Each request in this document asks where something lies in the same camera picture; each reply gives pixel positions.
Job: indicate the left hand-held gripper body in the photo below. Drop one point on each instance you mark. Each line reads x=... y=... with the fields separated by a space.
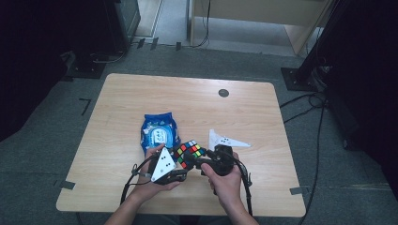
x=162 y=165

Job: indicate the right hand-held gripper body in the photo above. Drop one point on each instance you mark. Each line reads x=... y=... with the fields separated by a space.
x=223 y=159

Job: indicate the multicoloured puzzle cube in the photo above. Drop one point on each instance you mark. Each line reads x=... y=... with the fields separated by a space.
x=187 y=149

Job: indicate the white wet wipe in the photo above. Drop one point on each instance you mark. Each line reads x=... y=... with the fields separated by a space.
x=212 y=139

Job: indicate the blue wet wipes pack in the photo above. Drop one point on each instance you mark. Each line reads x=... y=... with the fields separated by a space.
x=158 y=123

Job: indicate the person's left hand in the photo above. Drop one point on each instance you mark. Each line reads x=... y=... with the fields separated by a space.
x=147 y=187

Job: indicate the person's right hand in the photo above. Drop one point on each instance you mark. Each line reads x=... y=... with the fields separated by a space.
x=226 y=187

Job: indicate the round black table grommet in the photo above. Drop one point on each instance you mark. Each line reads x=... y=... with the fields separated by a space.
x=223 y=93

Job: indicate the grey tape strip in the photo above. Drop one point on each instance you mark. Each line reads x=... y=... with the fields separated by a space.
x=67 y=185
x=297 y=190

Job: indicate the black tape strip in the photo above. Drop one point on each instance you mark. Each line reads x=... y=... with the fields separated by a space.
x=178 y=46
x=154 y=43

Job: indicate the black metal stand base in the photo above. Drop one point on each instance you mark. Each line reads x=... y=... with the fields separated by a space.
x=84 y=70

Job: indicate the black metal stand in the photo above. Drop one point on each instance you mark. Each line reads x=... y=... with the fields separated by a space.
x=308 y=62

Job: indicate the black equipment cabinet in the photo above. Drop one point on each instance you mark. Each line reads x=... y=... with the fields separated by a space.
x=125 y=18

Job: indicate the light wooden furniture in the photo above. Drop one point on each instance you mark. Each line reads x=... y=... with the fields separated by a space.
x=250 y=11

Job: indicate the dark curtain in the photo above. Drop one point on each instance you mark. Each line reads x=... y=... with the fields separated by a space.
x=372 y=93
x=28 y=62

